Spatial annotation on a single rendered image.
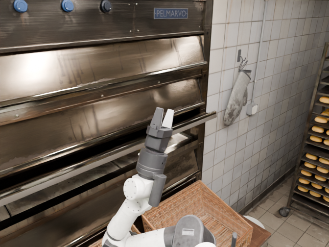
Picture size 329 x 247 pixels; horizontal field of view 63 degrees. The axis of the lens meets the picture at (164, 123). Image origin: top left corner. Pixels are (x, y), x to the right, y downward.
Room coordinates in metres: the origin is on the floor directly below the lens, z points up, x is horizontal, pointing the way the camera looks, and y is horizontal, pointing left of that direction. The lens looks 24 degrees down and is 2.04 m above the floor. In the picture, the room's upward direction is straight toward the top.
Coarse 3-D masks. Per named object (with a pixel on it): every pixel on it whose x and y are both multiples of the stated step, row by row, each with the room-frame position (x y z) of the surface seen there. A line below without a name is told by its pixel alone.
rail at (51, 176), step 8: (192, 120) 1.42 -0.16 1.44; (176, 128) 1.32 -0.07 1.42; (128, 144) 1.12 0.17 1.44; (136, 144) 1.14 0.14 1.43; (104, 152) 1.04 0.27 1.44; (112, 152) 1.05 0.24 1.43; (88, 160) 0.98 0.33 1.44; (96, 160) 1.00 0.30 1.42; (64, 168) 0.92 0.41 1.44; (72, 168) 0.93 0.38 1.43; (48, 176) 0.86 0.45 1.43; (56, 176) 0.88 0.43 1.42; (24, 184) 0.81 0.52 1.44; (32, 184) 0.82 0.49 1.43; (8, 192) 0.77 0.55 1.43; (16, 192) 0.78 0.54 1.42
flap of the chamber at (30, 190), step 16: (192, 112) 1.66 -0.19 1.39; (144, 128) 1.41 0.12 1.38; (112, 144) 1.20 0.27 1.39; (64, 160) 1.05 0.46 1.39; (80, 160) 1.03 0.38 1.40; (16, 176) 0.93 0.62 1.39; (32, 176) 0.91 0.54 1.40; (64, 176) 0.90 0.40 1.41; (0, 192) 0.80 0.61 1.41; (32, 192) 0.81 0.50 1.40
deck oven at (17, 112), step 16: (208, 0) 1.69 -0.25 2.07; (208, 16) 1.70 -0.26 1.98; (208, 32) 1.70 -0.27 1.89; (208, 48) 1.71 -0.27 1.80; (208, 64) 1.72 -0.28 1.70; (144, 80) 1.36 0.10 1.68; (160, 80) 1.44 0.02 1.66; (176, 80) 1.52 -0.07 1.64; (64, 96) 1.07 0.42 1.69; (80, 96) 1.13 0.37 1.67; (96, 96) 1.18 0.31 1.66; (112, 96) 1.23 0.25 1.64; (0, 112) 0.91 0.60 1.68; (16, 112) 0.95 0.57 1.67; (32, 112) 0.99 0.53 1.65; (48, 112) 1.03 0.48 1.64; (192, 128) 1.71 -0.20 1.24; (96, 144) 1.25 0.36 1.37; (48, 160) 1.00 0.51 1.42; (0, 176) 0.88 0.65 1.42; (192, 176) 1.65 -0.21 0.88; (64, 208) 1.02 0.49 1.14; (32, 224) 0.92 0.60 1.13; (0, 240) 0.83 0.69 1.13
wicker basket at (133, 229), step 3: (132, 225) 1.21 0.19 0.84; (132, 228) 1.21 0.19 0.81; (135, 228) 1.19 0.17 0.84; (132, 231) 1.21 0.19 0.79; (135, 231) 1.19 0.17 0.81; (138, 231) 1.17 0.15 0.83; (102, 237) 1.11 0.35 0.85; (99, 240) 1.09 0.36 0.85; (93, 243) 1.07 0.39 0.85; (96, 243) 1.07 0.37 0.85; (99, 243) 1.08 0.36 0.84; (90, 246) 1.05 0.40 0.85; (93, 246) 1.06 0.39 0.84; (96, 246) 1.07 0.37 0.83; (99, 246) 1.08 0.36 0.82
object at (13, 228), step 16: (176, 144) 1.60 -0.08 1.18; (192, 144) 1.64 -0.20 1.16; (112, 176) 1.22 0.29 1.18; (128, 176) 1.27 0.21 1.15; (80, 192) 1.09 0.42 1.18; (96, 192) 1.14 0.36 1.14; (32, 208) 0.97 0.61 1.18; (48, 208) 0.97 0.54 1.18; (0, 224) 0.87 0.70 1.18; (16, 224) 0.88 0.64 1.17
